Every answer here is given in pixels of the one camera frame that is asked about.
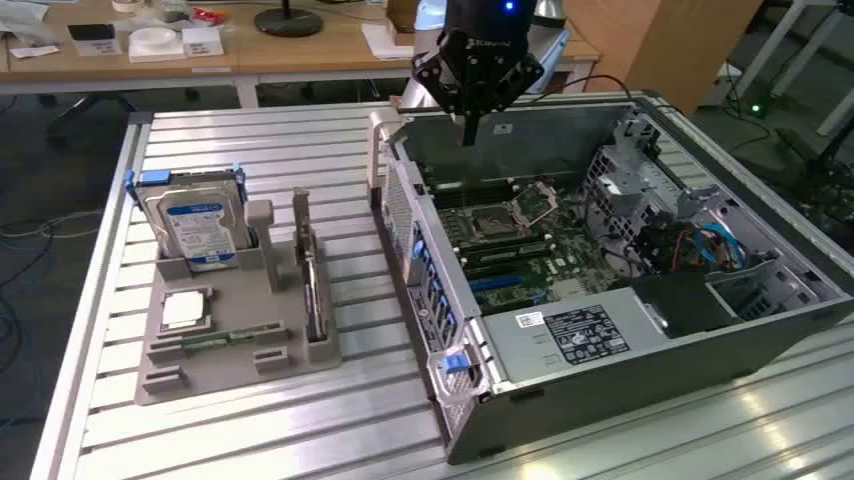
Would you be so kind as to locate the silver square CPU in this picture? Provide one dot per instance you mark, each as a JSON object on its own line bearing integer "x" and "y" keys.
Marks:
{"x": 183, "y": 310}

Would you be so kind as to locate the beige tape roll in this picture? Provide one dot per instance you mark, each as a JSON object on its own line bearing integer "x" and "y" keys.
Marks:
{"x": 127, "y": 5}

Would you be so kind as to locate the blue expansion slot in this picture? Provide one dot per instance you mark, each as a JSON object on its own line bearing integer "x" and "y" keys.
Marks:
{"x": 496, "y": 285}

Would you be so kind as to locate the white box, black lid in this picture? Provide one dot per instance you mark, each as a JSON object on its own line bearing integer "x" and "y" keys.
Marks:
{"x": 95, "y": 39}

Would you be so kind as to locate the black round lamp base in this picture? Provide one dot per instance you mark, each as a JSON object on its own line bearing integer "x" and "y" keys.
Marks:
{"x": 289, "y": 22}

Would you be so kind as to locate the plain white labelled box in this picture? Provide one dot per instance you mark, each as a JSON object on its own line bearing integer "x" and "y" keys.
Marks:
{"x": 202, "y": 42}

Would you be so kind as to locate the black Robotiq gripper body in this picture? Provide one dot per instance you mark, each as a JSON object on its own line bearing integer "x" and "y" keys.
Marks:
{"x": 488, "y": 30}

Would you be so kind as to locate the white paper card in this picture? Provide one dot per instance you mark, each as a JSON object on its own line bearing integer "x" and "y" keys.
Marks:
{"x": 35, "y": 51}

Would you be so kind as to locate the green motherboard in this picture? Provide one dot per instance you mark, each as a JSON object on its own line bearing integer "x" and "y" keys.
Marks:
{"x": 568, "y": 270}

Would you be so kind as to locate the wooden desk, white frame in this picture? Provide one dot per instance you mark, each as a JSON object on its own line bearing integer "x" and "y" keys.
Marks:
{"x": 301, "y": 60}

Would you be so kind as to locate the installed RAM stick, white labels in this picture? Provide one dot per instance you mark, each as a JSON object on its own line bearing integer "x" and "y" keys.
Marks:
{"x": 508, "y": 254}

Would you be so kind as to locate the white booklet stack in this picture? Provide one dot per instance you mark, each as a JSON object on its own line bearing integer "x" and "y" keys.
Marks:
{"x": 388, "y": 42}

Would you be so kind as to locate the green RAM stick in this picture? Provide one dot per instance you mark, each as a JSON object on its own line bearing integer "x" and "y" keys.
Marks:
{"x": 214, "y": 340}

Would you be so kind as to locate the red small packet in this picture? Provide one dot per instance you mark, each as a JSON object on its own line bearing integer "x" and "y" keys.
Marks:
{"x": 209, "y": 16}

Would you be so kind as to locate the metal socket cover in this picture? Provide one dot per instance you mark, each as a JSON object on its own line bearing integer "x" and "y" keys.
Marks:
{"x": 534, "y": 202}

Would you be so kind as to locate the dark grey open PC case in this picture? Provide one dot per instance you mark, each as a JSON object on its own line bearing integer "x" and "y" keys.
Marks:
{"x": 601, "y": 380}

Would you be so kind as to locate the metal disk bay cage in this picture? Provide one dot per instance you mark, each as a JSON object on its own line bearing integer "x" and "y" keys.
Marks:
{"x": 628, "y": 200}

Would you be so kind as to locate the grey plastic parts rack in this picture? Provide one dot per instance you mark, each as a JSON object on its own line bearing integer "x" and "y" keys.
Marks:
{"x": 267, "y": 320}

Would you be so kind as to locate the hard disk, blue carrier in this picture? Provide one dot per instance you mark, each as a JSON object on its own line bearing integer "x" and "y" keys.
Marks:
{"x": 194, "y": 225}

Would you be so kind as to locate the blue case release latch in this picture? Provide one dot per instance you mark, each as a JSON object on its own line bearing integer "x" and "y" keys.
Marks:
{"x": 454, "y": 363}

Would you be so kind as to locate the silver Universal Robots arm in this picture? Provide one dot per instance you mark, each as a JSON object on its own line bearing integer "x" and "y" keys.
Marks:
{"x": 428, "y": 30}

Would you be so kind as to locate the grey power supply, black label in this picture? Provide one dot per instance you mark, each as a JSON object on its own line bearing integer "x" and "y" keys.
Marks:
{"x": 568, "y": 340}

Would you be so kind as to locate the brown wooden cabinet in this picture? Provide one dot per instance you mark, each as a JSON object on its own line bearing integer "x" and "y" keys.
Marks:
{"x": 674, "y": 50}

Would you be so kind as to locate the green GPU card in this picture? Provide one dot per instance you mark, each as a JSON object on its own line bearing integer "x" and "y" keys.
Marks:
{"x": 314, "y": 290}

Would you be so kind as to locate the CPU socket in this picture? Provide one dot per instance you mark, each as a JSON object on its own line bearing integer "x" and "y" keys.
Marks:
{"x": 490, "y": 220}

